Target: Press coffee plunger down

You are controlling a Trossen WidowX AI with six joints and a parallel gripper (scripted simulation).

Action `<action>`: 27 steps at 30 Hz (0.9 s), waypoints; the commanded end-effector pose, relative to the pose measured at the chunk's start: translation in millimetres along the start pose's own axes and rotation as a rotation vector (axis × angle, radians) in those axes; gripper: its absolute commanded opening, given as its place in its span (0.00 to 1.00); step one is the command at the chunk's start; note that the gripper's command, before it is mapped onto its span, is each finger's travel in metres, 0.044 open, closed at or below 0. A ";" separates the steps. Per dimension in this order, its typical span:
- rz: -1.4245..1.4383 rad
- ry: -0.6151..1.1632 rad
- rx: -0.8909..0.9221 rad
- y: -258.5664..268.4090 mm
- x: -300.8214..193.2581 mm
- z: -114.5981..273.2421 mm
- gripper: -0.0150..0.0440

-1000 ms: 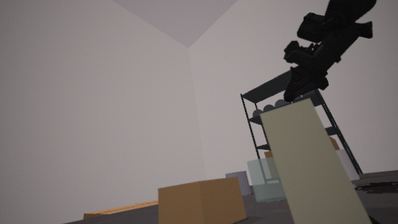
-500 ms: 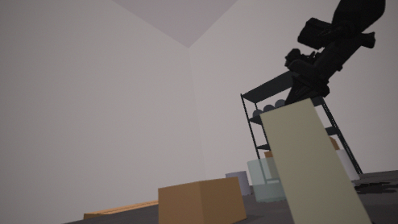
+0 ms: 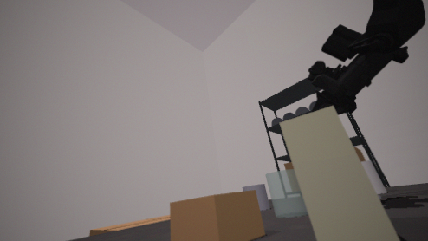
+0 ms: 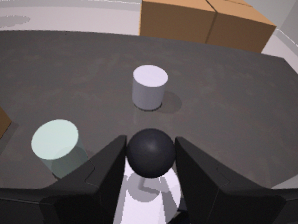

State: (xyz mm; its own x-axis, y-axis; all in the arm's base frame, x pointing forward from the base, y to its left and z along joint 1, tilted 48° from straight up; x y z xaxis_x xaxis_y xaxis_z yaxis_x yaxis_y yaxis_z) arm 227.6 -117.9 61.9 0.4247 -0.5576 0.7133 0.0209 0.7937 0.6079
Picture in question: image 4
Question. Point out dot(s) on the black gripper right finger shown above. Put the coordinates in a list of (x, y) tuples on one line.
[(214, 194)]

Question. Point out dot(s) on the brown cardboard box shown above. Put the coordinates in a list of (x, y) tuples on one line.
[(4, 122)]

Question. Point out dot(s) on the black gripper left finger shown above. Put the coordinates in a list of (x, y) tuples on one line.
[(88, 195)]

